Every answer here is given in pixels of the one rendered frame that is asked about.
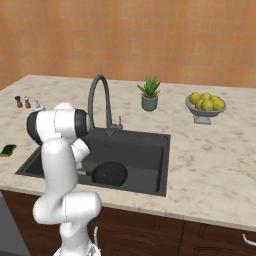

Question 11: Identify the dark grey curved tap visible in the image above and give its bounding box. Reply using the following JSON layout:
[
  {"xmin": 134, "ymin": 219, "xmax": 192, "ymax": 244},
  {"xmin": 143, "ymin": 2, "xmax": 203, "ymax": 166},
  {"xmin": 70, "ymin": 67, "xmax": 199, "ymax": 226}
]
[{"xmin": 87, "ymin": 74, "xmax": 125, "ymax": 137}]

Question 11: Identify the green sponge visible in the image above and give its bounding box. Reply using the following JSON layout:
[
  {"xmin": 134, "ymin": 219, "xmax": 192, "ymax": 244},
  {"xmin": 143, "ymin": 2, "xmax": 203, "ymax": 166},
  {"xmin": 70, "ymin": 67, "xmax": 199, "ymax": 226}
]
[{"xmin": 0, "ymin": 143, "xmax": 18, "ymax": 158}]

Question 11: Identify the black frying pan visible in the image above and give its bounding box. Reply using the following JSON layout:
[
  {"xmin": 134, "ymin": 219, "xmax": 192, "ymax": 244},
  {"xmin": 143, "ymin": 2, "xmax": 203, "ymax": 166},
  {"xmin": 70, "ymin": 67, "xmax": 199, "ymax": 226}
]
[{"xmin": 76, "ymin": 161, "xmax": 129, "ymax": 187}]

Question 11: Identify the dark grey sink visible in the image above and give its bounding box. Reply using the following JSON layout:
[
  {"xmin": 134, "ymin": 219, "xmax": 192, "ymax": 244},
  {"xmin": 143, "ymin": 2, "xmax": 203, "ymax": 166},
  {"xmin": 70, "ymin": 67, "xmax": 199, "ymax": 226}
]
[{"xmin": 14, "ymin": 127, "xmax": 172, "ymax": 198}]

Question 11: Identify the grey fruit bowl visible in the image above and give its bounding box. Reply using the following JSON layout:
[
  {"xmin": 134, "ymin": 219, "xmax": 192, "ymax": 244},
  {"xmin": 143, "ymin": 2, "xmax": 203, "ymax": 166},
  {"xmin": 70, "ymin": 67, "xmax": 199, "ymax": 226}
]
[{"xmin": 184, "ymin": 95, "xmax": 228, "ymax": 126}]

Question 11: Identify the white cupboard handle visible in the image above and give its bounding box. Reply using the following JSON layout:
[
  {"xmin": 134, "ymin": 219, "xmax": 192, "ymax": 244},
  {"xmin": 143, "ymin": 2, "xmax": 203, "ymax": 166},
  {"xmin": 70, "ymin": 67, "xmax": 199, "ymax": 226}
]
[
  {"xmin": 242, "ymin": 233, "xmax": 256, "ymax": 247},
  {"xmin": 92, "ymin": 226, "xmax": 100, "ymax": 248}
]

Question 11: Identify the green plant in grey pot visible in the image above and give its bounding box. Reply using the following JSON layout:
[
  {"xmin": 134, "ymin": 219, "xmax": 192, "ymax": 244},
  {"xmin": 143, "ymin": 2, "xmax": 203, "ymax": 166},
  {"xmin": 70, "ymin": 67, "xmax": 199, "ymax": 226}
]
[{"xmin": 136, "ymin": 75, "xmax": 162, "ymax": 113}]

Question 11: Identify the brown white-topped salt shaker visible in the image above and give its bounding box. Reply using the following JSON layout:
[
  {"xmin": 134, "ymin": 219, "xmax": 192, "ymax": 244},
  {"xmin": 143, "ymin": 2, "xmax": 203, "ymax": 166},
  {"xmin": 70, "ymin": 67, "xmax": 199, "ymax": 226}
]
[{"xmin": 22, "ymin": 95, "xmax": 32, "ymax": 110}]

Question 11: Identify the white soap dispenser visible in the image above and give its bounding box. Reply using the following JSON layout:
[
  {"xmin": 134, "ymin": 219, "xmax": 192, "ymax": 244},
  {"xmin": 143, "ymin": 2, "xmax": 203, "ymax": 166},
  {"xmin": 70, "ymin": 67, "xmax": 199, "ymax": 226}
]
[{"xmin": 31, "ymin": 99, "xmax": 46, "ymax": 113}]

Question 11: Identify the brown pepper shaker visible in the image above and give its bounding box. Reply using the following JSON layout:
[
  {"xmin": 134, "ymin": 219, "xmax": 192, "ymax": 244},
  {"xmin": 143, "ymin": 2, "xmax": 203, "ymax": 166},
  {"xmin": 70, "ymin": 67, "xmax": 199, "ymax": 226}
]
[{"xmin": 14, "ymin": 95, "xmax": 24, "ymax": 109}]

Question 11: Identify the dark brown cupboard door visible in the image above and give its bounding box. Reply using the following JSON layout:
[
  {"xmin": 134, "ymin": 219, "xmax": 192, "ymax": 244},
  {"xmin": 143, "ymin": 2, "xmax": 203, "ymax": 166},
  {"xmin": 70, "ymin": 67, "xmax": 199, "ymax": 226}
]
[
  {"xmin": 178, "ymin": 219, "xmax": 256, "ymax": 256},
  {"xmin": 1, "ymin": 189, "xmax": 65, "ymax": 256},
  {"xmin": 87, "ymin": 206, "xmax": 185, "ymax": 256}
]

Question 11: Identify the grey appliance front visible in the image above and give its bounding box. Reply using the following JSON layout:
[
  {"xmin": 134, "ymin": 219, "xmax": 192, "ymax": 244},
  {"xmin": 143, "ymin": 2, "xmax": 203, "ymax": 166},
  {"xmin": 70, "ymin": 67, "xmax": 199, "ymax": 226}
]
[{"xmin": 0, "ymin": 192, "xmax": 32, "ymax": 256}]

